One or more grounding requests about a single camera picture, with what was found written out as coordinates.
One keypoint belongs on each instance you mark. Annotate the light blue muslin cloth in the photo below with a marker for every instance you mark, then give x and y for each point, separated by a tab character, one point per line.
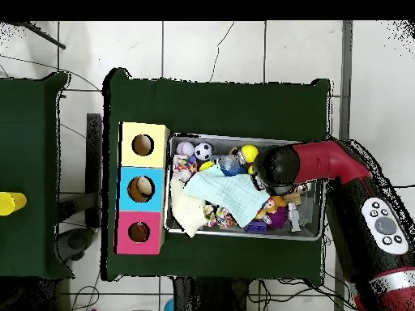
227	194

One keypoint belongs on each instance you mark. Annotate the cream muslin cloth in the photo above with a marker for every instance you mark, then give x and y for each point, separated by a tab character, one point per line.
188	210

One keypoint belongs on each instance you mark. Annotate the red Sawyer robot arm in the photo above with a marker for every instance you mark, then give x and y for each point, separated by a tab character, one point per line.
324	162

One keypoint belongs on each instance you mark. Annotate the wooden box with three holes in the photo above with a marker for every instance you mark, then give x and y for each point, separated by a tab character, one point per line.
129	155

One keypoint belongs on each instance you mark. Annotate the yellow curved toy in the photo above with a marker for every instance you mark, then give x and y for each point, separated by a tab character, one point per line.
206	166

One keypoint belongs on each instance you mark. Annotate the small soccer ball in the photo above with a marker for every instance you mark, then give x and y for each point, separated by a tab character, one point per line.
203	151

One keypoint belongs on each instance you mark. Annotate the crumpled clear plastic bottle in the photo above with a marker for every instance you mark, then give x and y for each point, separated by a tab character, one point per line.
228	163

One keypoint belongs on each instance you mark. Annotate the crumpled white colourful-dotted wrapper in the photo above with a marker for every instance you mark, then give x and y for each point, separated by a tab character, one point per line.
183	167

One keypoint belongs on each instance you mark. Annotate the small white baseball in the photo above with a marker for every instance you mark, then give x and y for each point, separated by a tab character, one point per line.
184	149

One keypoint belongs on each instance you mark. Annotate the yellow foam ball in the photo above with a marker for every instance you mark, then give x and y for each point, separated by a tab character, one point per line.
249	153

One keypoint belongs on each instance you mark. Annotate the colourful crumpled fabric scrunchie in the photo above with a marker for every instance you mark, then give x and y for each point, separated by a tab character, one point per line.
223	218

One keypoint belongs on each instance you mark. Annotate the purple spiky rubber ball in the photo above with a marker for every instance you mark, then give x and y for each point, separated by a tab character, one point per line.
278	220

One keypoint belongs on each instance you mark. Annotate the silver toy robot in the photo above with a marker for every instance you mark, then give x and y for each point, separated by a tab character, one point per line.
293	218

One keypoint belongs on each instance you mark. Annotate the small blue floor ball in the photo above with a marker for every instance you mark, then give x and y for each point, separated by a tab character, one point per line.
169	307

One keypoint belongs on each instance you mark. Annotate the dark grey rounded base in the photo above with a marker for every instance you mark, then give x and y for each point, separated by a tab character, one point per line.
77	241

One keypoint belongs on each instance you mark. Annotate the yellow cylinder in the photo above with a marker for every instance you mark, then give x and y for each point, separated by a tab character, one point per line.
11	203

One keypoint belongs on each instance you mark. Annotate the dark thin rod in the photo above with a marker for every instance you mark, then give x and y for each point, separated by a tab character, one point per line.
48	40

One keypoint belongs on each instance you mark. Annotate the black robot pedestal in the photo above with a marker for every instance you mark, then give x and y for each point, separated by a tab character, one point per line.
201	294

